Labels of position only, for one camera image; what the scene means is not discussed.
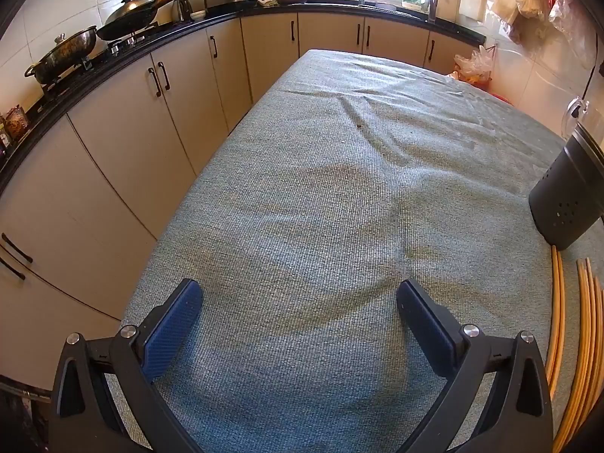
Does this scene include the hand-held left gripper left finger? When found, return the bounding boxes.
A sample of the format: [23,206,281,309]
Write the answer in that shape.
[48,277,205,453]

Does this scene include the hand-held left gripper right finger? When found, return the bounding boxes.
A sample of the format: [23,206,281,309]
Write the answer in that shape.
[395,278,555,453]

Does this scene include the black perforated utensil holder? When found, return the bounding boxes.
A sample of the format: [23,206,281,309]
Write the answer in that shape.
[528,120,604,251]

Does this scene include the green tablecloth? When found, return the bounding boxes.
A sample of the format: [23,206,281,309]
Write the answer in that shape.
[106,48,604,453]

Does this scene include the beige kitchen cabinets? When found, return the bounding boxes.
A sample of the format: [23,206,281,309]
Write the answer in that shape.
[0,12,479,392]

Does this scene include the food jar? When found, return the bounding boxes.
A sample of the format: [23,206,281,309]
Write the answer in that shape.
[5,105,30,141]

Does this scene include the glass pitcher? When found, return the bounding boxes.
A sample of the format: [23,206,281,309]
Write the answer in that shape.
[561,96,593,140]

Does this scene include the gas stove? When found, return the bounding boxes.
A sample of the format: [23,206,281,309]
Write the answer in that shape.
[40,26,190,102]

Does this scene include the steel pan with food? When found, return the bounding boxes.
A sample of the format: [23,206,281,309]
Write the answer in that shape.
[25,27,98,85]

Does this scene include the black wok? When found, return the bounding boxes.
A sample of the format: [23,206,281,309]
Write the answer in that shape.
[96,0,190,41]

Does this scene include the metal wok lid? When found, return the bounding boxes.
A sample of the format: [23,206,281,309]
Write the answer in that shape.
[105,0,159,24]

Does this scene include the black kitchen countertop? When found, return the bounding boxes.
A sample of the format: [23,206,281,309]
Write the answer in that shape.
[0,2,487,190]

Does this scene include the hanging beige plastic bag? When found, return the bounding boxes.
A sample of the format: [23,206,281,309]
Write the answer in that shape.
[492,0,543,44]

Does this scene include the hanging clear plastic bag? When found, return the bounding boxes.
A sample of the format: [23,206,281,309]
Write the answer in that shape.
[549,0,604,69]

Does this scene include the black power cable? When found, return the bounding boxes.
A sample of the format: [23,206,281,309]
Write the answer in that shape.
[584,59,599,100]

